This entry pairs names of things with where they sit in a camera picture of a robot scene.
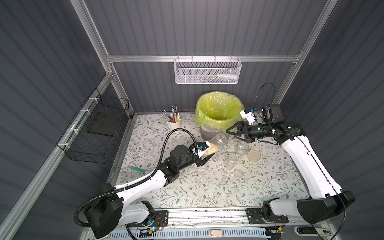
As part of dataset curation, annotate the oatmeal jar with beige lid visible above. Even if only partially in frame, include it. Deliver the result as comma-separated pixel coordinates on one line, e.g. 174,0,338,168
235,141,249,156

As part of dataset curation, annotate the beige jar lid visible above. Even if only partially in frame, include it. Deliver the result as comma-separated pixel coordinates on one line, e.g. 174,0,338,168
247,150,261,163

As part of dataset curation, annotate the glass oatmeal jar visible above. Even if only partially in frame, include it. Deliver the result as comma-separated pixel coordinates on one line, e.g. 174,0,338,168
225,154,238,171
205,133,229,156

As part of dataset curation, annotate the clear plastic jar lid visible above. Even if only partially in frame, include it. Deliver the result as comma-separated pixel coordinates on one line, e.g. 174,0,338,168
233,169,245,179

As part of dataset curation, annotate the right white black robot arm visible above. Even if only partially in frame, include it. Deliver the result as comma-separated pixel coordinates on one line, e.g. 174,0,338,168
226,104,356,224

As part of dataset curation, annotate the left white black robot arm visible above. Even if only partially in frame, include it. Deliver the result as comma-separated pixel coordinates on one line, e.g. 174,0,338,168
84,141,215,239

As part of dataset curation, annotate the green plastic bin liner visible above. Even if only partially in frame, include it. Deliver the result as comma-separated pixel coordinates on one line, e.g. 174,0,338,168
195,91,245,132

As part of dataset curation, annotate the grey trash bin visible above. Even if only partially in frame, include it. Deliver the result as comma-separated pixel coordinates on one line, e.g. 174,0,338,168
200,126,229,141

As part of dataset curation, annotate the white pen cup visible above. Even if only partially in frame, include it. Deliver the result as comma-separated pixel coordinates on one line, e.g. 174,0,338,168
167,119,182,132

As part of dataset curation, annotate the pens bundle in cup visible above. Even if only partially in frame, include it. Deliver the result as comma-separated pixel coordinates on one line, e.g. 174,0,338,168
163,106,180,123

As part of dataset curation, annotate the floral table mat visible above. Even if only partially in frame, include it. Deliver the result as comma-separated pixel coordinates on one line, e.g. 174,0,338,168
117,114,308,209

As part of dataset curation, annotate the white bottle in basket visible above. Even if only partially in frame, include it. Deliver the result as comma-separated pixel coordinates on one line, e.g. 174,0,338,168
217,74,239,81

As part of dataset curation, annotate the pink eraser block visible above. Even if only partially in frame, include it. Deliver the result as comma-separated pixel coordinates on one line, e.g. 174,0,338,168
209,230,224,238

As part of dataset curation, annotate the white black stapler device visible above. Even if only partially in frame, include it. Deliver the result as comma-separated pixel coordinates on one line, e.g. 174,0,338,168
294,227,332,237

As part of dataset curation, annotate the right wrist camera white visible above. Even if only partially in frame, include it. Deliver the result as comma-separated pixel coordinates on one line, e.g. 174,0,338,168
240,110,256,126

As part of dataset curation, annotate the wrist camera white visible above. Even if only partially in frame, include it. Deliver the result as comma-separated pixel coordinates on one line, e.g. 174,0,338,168
197,141,211,159
240,110,256,126

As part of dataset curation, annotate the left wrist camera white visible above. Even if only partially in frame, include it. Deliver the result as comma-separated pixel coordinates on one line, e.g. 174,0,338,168
197,141,211,159

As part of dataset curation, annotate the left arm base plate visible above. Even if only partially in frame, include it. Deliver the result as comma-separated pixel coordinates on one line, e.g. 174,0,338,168
129,211,169,227

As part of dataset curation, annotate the white wire mesh basket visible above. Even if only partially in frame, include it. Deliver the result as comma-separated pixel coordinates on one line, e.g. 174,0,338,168
173,57,242,85

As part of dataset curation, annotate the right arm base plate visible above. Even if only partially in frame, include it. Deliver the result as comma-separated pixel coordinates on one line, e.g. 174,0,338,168
245,208,289,225

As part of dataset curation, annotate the black wire basket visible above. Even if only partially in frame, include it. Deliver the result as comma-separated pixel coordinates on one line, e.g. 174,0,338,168
58,93,130,164

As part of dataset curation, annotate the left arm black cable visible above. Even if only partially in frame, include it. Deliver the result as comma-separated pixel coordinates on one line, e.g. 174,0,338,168
73,128,199,228

